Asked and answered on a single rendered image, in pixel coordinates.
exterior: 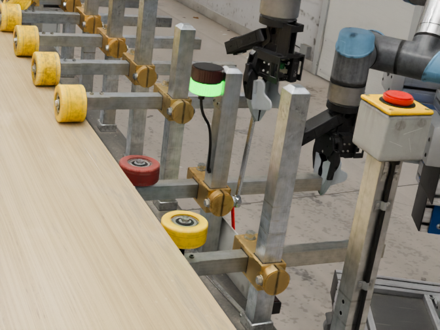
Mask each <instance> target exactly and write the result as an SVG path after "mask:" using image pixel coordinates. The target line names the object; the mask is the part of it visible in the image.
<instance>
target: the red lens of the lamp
mask: <svg viewBox="0 0 440 330"><path fill-rule="evenodd" d="M223 74H224V68H223V70H221V71H214V72H213V71H203V70H201V69H197V68H195V67H194V64H192V70H191V78H192V79H193V80H195V81H198V82H202V83H210V84H215V83H221V82H222V81H223Z"/></svg>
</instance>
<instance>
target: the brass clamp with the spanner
mask: <svg viewBox="0 0 440 330"><path fill-rule="evenodd" d="M196 168H197V167H188V170H187V179H194V180H195V181H196V182H197V183H198V191H197V197H196V198H194V200H195V201H196V202H197V203H198V205H199V206H200V207H201V208H202V209H203V210H204V211H205V213H213V214H214V215H215V216H218V217H220V216H221V217H222V216H224V215H226V214H228V213H229V212H230V211H231V210H232V208H233V205H234V200H233V198H232V196H231V195H230V193H231V188H230V187H229V186H228V185H227V187H225V188H212V189H211V188H210V187H209V186H208V185H207V184H206V183H205V182H204V177H205V172H206V171H204V172H201V171H198V170H197V169H196Z"/></svg>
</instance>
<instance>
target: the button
mask: <svg viewBox="0 0 440 330"><path fill-rule="evenodd" d="M383 99H384V100H385V101H386V102H388V103H390V104H394V105H400V106H409V105H411V104H413V101H414V98H413V97H412V96H411V95H410V94H408V93H406V92H402V91H398V90H387V91H385V92H384V93H383Z"/></svg>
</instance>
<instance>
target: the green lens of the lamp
mask: <svg viewBox="0 0 440 330"><path fill-rule="evenodd" d="M222 84H223V81H222V82H221V83H220V84H213V85H211V84H201V83H198V82H195V81H193V80H192V78H191V81H190V87H189V90H190V91H191V92H192V93H194V94H197V95H200V96H219V95H220V94H221V89H222Z"/></svg>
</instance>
